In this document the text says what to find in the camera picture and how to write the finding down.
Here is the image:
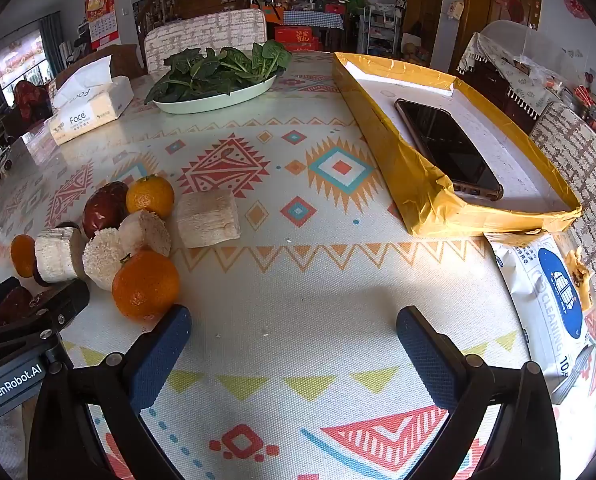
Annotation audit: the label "yellow taped shallow box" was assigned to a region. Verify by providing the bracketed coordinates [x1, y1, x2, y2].
[332, 51, 583, 238]

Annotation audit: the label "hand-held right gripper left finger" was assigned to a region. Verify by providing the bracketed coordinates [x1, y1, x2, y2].
[28, 304, 193, 480]

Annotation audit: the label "white patterned chair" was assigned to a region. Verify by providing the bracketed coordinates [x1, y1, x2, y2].
[529, 101, 596, 321]
[144, 8, 269, 75]

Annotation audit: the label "red gift box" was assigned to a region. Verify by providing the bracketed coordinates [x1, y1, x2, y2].
[275, 25, 323, 52]

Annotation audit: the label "white wet wipes pack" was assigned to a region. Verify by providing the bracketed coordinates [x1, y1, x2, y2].
[484, 230, 596, 406]

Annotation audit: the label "orange mandarin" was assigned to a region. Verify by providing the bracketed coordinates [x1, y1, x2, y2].
[126, 175, 175, 220]
[10, 234, 37, 278]
[112, 251, 181, 322]

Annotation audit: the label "red wall calendar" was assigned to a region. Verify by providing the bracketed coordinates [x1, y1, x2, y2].
[85, 0, 116, 51]

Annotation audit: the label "red patterned cloth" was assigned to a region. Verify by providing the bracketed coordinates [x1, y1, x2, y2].
[12, 80, 53, 121]

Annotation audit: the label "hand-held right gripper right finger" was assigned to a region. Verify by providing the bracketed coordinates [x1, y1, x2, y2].
[395, 305, 561, 480]

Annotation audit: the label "green spinach leaves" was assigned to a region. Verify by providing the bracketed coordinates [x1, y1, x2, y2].
[145, 40, 293, 106]

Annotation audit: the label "white tissue box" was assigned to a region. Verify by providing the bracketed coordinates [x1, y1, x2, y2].
[48, 55, 134, 147]

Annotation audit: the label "brown cloth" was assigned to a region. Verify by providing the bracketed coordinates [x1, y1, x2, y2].
[55, 45, 146, 91]

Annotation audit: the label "black smartphone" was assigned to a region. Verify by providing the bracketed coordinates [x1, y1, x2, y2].
[394, 98, 505, 202]

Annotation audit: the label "white fringed cloth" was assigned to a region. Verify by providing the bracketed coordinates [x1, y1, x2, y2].
[457, 20, 579, 121]

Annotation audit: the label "white oval plate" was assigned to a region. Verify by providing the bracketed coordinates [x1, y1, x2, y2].
[150, 74, 277, 115]

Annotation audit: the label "blue checkered table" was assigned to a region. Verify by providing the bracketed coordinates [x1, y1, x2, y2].
[283, 10, 346, 32]

